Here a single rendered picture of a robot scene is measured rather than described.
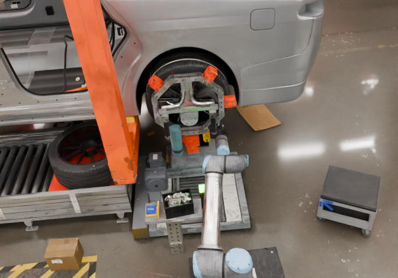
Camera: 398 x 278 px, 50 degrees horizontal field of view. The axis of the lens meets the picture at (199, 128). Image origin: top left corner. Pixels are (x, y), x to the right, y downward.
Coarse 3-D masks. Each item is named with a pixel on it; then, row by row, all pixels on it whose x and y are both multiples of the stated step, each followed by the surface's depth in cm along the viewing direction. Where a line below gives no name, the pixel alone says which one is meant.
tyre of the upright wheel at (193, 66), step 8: (168, 56) 324; (176, 56) 320; (184, 56) 317; (192, 56) 318; (200, 56) 321; (208, 56) 327; (160, 64) 323; (168, 64) 314; (176, 64) 310; (184, 64) 310; (192, 64) 310; (200, 64) 311; (208, 64) 316; (216, 64) 326; (152, 72) 325; (160, 72) 313; (168, 72) 312; (176, 72) 312; (184, 72) 313; (224, 72) 336; (216, 80) 318; (224, 80) 320; (152, 88) 320; (224, 88) 323; (152, 112) 333; (224, 112) 338
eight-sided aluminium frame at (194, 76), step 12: (192, 72) 310; (168, 84) 310; (204, 84) 310; (216, 84) 316; (156, 96) 315; (156, 108) 321; (156, 120) 328; (216, 120) 332; (192, 132) 338; (204, 132) 338
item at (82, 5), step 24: (72, 0) 222; (96, 0) 229; (72, 24) 231; (96, 24) 232; (96, 48) 240; (96, 72) 250; (96, 96) 261; (120, 96) 278; (120, 120) 273; (120, 144) 286; (120, 168) 300
